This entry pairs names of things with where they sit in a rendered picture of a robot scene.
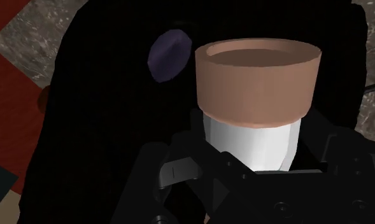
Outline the white cup with brown lid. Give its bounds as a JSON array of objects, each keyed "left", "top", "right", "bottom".
[{"left": 194, "top": 38, "right": 322, "bottom": 172}]

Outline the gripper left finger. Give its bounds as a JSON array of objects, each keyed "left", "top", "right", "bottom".
[{"left": 111, "top": 108, "right": 256, "bottom": 224}]

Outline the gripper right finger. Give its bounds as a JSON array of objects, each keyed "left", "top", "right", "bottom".
[{"left": 289, "top": 108, "right": 375, "bottom": 199}]

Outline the dark purple oval disc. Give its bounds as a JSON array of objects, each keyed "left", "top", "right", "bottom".
[{"left": 147, "top": 29, "right": 193, "bottom": 83}]

